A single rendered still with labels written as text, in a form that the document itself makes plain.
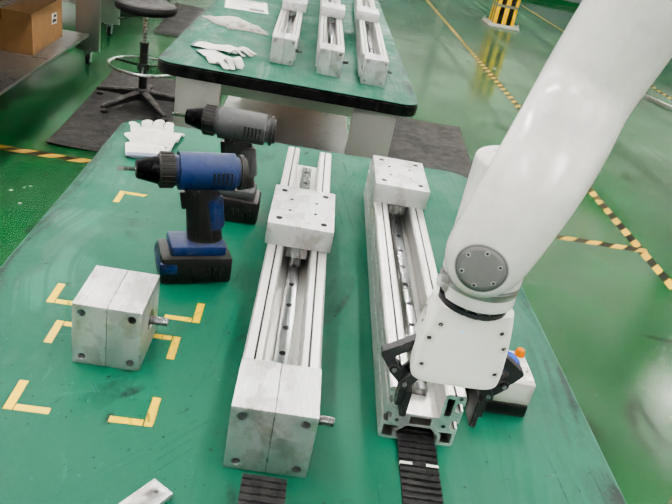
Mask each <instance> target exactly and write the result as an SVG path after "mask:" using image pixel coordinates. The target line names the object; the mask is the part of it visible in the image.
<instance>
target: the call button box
mask: <svg viewBox="0 0 672 504"><path fill-rule="evenodd" d="M518 359H519V361H520V364H519V365H520V366H521V368H522V370H523V373H524V376H523V377H522V378H521V379H519V380H518V381H516V382H515V383H513V384H511V385H509V388H508V389H507V390H505V391H503V392H501V393H499V394H497V395H495V396H494V398H493V400H492V401H489V402H487V404H486V407H485V410H484V411H485V412H491V413H498V414H505V415H511V416H518V417H524V415H525V413H526V410H527V405H528V404H529V402H530V400H531V397H532V395H533V392H534V390H535V387H536V385H535V382H534V379H533V376H532V374H531V371H530V368H529V366H528V364H527V361H526V359H525V356H524V358H519V357H518ZM465 391H466V392H467V394H468V399H469V396H470V394H471V391H472V389H471V388H465Z"/></svg>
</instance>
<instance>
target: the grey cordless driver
mask: <svg viewBox="0 0 672 504"><path fill-rule="evenodd" d="M171 115H172V116H178V117H184V118H185V123H186V124H187V125H190V126H192V127H194V128H197V129H199V130H201V131H202V134H204V135H209V136H214V135H215V134H217V138H222V139H224V140H221V142H220V146H221V153H235V154H236V157H237V156H238V155H244V157H245V158H246V159H247V160H248V165H249V179H248V184H247V186H246V187H244V189H243V190H237V188H236V189H235V190H234V191H218V192H220V193H221V194H223V201H224V218H225V220H228V221H234V222H240V223H246V224H252V225H253V224H255V223H256V222H257V218H258V213H259V209H260V202H261V195H262V193H261V191H260V190H257V183H256V182H254V177H255V176H256V175H257V154H256V147H254V146H253V145H252V144H257V145H264V143H268V146H271V143H272V144H274V140H275V135H276V128H277V120H278V119H275V116H272V118H269V117H268V114H265V113H259V112H253V111H248V110H242V109H236V108H231V107H225V106H221V109H219V108H218V106H215V105H209V104H207V105H206V106H205V107H202V108H189V109H187V110H186V113H185V114H182V113H176V112H172V113H171Z"/></svg>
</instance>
